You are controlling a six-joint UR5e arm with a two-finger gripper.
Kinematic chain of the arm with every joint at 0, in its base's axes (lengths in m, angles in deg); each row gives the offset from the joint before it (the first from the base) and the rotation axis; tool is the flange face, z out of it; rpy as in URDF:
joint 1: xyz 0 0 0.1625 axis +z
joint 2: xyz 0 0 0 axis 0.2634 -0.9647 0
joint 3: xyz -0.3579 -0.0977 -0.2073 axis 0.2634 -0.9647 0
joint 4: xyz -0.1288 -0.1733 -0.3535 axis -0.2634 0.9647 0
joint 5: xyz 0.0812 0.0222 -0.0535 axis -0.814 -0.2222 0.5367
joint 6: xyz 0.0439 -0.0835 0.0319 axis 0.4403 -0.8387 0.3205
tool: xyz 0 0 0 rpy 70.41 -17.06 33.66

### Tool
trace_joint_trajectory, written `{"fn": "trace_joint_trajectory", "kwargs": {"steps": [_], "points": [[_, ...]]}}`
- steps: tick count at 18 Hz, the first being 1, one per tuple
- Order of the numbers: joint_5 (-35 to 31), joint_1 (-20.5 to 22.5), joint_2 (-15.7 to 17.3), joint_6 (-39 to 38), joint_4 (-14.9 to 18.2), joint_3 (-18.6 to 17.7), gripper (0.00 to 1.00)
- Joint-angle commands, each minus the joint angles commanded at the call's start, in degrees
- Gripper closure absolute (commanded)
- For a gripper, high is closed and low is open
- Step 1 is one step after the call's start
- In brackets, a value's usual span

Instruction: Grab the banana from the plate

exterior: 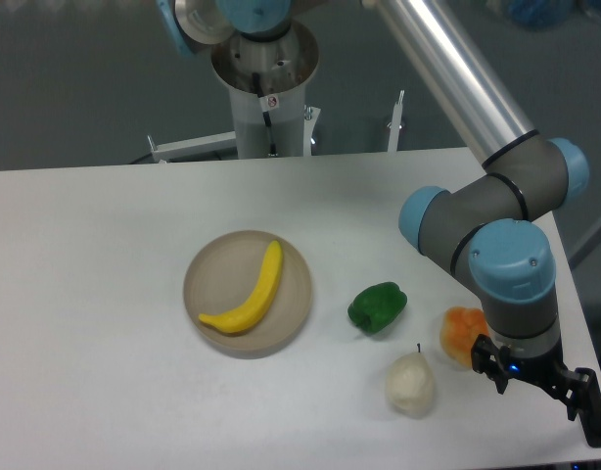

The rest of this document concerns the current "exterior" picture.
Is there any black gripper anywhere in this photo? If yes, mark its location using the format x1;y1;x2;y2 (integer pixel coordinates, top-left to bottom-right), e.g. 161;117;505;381
471;334;601;447

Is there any yellow toy banana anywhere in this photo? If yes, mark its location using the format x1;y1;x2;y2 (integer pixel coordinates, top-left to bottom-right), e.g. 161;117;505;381
198;240;284;334

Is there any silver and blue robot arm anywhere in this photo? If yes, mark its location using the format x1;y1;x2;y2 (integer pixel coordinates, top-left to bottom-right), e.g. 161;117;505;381
158;1;601;447

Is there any beige round plate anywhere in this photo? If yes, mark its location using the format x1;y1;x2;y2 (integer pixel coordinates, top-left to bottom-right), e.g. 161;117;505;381
183;230;312;358

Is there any orange toy fruit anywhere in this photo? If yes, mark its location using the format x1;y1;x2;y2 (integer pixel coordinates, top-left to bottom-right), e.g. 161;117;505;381
439;305;488;369

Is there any white toy pear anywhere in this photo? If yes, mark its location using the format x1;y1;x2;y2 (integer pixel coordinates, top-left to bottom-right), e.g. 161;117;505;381
385;345;436;418

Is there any green toy bell pepper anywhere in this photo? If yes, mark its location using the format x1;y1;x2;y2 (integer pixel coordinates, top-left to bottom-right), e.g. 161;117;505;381
347;282;408;335

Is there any blue object in corner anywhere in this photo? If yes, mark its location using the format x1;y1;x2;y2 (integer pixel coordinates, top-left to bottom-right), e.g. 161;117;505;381
495;0;575;30

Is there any white upright bracket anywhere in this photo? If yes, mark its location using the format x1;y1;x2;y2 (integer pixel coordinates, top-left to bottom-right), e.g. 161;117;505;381
387;89;405;153

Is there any white metal frame bracket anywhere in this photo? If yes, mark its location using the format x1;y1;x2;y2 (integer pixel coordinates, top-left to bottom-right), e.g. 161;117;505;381
147;131;236;163

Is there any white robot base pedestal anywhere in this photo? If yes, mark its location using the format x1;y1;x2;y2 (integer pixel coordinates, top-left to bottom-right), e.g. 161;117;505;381
211;20;319;159

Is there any black cable on pedestal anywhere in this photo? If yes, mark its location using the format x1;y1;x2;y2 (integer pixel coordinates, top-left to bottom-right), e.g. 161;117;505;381
251;71;278;157

